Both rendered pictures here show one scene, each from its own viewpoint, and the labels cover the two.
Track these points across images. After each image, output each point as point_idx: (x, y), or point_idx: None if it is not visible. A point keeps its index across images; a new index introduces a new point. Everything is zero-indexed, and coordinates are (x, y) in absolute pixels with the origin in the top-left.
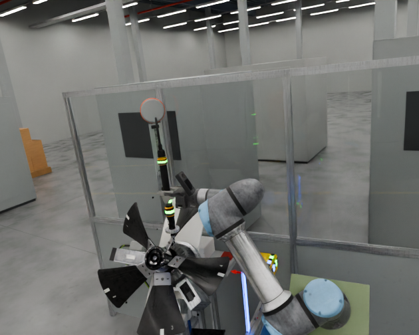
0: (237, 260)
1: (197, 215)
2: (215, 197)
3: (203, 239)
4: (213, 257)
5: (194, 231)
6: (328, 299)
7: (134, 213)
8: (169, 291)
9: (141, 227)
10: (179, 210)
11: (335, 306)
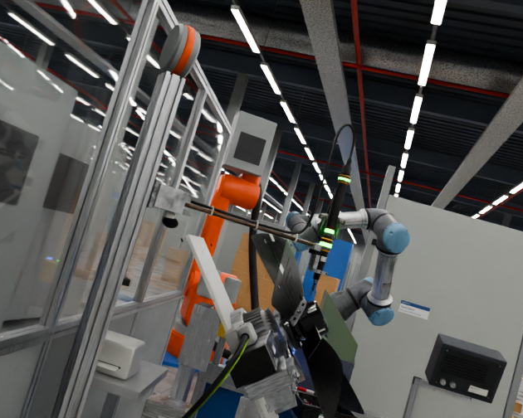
0: (394, 269)
1: (213, 267)
2: (398, 221)
3: (110, 333)
4: None
5: (224, 292)
6: None
7: (290, 258)
8: None
9: (298, 280)
10: (204, 261)
11: None
